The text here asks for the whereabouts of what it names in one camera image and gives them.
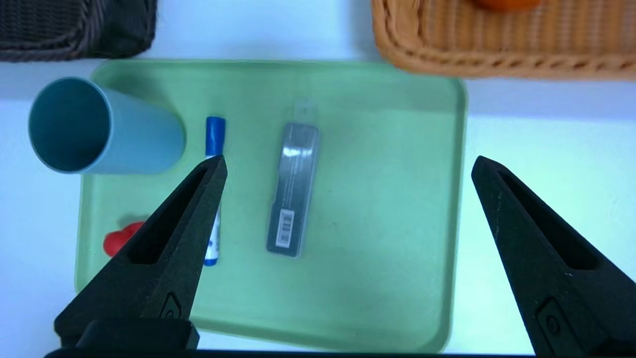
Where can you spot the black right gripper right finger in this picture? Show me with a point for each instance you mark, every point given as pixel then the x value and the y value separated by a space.
pixel 546 278

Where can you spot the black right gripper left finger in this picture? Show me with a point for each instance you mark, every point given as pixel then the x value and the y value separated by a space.
pixel 164 248

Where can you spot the light blue plastic cup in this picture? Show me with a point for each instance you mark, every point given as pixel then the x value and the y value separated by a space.
pixel 139 144

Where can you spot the clear grey pencil lead case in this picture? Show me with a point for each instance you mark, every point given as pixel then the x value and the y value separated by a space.
pixel 293 199

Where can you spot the orange fruit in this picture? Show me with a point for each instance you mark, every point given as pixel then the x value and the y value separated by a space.
pixel 507 4

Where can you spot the dark brown wicker basket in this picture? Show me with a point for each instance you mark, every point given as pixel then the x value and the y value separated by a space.
pixel 74 30

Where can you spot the orange wicker basket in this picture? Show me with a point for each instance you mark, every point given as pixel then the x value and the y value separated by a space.
pixel 497 44

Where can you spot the red rubber duck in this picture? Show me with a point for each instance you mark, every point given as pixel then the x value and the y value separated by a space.
pixel 119 241

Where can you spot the white marker with blue cap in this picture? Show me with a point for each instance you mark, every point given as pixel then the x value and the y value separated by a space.
pixel 215 134

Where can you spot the light green plastic tray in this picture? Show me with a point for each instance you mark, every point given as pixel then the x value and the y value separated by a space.
pixel 377 223

